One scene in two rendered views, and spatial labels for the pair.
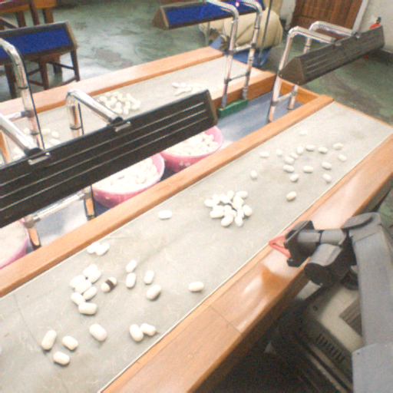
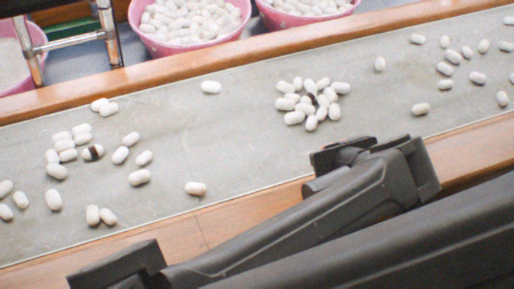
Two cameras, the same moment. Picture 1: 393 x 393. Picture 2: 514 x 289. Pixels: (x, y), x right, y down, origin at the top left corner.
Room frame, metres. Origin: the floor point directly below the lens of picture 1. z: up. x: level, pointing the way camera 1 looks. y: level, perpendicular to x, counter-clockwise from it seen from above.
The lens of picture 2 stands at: (0.00, -0.36, 1.48)
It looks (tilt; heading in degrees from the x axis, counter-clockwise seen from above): 48 degrees down; 26
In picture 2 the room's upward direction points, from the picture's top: 2 degrees clockwise
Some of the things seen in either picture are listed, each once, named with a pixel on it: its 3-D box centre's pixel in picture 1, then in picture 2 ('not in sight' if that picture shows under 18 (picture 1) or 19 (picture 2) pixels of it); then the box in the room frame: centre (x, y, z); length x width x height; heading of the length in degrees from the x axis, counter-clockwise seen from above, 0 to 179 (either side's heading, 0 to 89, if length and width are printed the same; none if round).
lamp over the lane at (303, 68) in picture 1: (341, 49); not in sight; (1.20, -0.42, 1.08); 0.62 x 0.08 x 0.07; 140
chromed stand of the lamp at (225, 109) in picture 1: (225, 57); not in sight; (1.51, -0.05, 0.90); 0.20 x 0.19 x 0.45; 140
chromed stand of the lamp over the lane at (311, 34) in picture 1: (305, 90); not in sight; (1.26, -0.36, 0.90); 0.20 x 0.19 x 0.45; 140
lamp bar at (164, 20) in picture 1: (216, 8); not in sight; (1.56, 0.01, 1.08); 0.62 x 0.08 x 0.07; 140
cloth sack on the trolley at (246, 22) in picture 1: (248, 27); not in sight; (3.93, -0.34, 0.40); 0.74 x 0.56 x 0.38; 143
